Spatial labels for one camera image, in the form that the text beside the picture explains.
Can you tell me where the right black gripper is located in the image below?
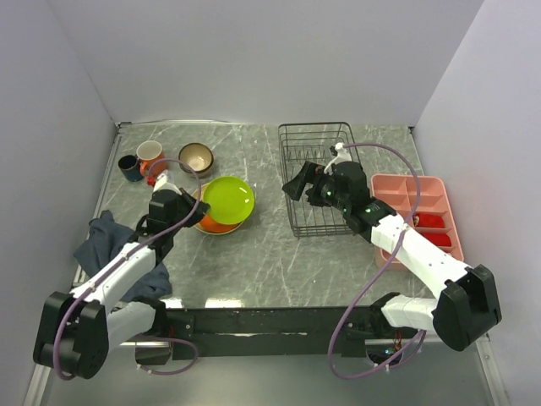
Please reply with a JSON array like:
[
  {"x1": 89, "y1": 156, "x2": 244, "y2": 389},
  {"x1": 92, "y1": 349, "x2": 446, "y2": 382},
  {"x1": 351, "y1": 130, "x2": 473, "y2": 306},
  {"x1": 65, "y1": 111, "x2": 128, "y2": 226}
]
[{"x1": 282, "y1": 161, "x2": 350, "y2": 212}]

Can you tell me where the beige plate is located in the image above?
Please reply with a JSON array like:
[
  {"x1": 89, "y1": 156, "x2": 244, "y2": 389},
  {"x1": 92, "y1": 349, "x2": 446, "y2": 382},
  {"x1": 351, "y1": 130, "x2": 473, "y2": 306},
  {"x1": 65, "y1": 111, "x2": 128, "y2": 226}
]
[{"x1": 193, "y1": 184, "x2": 247, "y2": 235}]

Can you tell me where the orange plate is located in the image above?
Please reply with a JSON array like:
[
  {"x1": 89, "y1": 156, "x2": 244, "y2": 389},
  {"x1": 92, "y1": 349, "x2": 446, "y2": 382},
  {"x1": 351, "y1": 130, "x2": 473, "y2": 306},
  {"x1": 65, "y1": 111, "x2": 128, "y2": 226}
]
[{"x1": 198, "y1": 215, "x2": 238, "y2": 234}]

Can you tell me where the green plate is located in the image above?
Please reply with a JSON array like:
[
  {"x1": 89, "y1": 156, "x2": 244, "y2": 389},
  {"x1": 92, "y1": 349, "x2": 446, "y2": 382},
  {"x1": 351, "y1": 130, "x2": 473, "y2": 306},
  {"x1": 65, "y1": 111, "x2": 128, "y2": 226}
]
[{"x1": 203, "y1": 176, "x2": 255, "y2": 225}]

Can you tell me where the dark brown patterned bowl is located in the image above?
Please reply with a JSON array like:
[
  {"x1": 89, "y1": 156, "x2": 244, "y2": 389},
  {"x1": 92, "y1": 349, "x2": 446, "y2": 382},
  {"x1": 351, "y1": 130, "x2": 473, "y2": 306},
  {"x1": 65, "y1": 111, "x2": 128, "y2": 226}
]
[{"x1": 178, "y1": 143, "x2": 215, "y2": 178}]

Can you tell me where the orange mug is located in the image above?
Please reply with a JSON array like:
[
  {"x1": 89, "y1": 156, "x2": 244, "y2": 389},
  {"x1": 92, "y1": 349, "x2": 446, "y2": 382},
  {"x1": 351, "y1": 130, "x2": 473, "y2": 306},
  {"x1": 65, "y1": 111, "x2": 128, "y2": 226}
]
[{"x1": 136, "y1": 140, "x2": 167, "y2": 178}]

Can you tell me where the dark blue mug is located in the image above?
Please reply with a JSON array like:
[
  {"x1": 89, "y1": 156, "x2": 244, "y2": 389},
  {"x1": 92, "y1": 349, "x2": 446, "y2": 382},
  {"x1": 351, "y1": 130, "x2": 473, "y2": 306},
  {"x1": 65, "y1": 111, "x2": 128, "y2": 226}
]
[{"x1": 117, "y1": 155, "x2": 143, "y2": 183}]

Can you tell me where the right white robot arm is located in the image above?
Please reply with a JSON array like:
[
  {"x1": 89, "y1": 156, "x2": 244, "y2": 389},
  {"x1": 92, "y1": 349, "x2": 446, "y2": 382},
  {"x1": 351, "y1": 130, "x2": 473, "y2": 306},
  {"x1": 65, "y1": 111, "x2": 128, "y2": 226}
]
[{"x1": 282, "y1": 162, "x2": 502, "y2": 351}]

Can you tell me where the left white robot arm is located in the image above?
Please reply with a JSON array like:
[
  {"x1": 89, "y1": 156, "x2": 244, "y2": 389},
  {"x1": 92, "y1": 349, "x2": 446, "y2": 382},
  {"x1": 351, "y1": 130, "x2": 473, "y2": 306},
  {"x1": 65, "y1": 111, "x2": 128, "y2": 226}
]
[{"x1": 33, "y1": 189, "x2": 210, "y2": 381}]

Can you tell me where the blue cloth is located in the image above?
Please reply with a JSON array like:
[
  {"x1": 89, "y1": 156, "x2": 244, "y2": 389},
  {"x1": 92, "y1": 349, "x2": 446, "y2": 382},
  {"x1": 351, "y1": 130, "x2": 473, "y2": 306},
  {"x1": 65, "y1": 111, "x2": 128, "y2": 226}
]
[{"x1": 74, "y1": 210, "x2": 172, "y2": 302}]

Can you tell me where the pink divided tray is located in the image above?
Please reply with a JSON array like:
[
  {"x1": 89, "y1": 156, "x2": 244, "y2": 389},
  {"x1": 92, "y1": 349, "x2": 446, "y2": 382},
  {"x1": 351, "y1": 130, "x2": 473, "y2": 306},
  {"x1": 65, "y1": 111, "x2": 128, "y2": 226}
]
[{"x1": 371, "y1": 173, "x2": 464, "y2": 261}]

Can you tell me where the red item in tray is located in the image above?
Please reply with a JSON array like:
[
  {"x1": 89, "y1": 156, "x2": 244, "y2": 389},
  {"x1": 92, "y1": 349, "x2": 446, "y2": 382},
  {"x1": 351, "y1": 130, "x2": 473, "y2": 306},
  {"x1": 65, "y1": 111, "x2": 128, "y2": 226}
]
[
  {"x1": 413, "y1": 212, "x2": 445, "y2": 228},
  {"x1": 421, "y1": 233, "x2": 452, "y2": 248}
]

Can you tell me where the black wire dish rack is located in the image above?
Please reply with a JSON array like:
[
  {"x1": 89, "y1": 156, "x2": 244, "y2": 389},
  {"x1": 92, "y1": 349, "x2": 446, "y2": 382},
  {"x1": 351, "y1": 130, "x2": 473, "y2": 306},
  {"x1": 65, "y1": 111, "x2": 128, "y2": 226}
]
[{"x1": 278, "y1": 122, "x2": 355, "y2": 238}]

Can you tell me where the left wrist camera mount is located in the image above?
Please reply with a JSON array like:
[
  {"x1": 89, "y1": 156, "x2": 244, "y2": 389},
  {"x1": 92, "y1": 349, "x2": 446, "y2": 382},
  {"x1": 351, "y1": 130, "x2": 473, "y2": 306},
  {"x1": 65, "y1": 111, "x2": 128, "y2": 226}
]
[{"x1": 147, "y1": 170, "x2": 181, "y2": 195}]

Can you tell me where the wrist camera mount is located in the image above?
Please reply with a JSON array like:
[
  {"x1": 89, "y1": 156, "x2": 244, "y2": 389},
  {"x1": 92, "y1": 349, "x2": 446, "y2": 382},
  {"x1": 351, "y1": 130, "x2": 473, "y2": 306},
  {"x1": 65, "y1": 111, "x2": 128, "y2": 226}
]
[
  {"x1": 324, "y1": 142, "x2": 352, "y2": 175},
  {"x1": 147, "y1": 170, "x2": 181, "y2": 195}
]

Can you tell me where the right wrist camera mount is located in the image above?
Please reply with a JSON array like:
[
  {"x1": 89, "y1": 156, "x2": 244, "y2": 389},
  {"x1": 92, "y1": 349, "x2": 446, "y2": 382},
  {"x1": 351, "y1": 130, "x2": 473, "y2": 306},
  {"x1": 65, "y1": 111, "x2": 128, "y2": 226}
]
[{"x1": 324, "y1": 142, "x2": 352, "y2": 175}]

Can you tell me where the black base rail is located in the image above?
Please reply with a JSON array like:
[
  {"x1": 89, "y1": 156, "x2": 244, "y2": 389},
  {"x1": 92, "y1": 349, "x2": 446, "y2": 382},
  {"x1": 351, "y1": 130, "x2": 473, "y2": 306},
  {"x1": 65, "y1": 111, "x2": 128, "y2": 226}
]
[{"x1": 117, "y1": 304, "x2": 428, "y2": 360}]

